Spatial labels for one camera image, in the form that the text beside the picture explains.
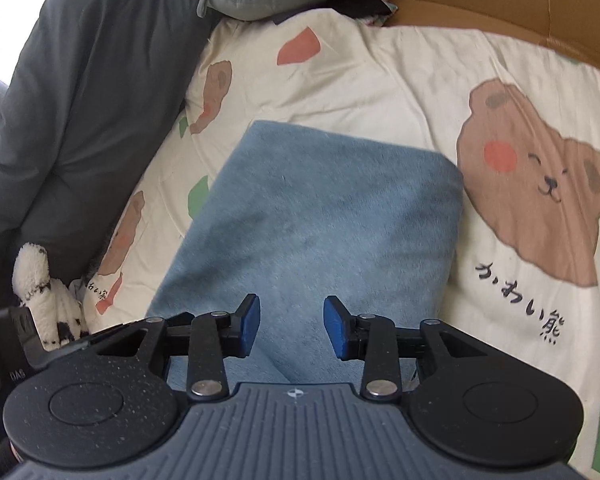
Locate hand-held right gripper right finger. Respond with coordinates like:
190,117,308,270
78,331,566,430
322,296,486,402

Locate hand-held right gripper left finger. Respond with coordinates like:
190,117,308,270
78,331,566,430
97,294,262,402

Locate light blue denim pants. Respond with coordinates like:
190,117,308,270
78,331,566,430
145,120,465,396

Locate white plush toy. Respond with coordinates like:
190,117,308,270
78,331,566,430
12,242,90,353

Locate cream bear print bed sheet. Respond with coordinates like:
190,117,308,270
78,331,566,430
80,7,600,476

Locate black cloth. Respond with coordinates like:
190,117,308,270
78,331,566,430
272,0,398,28

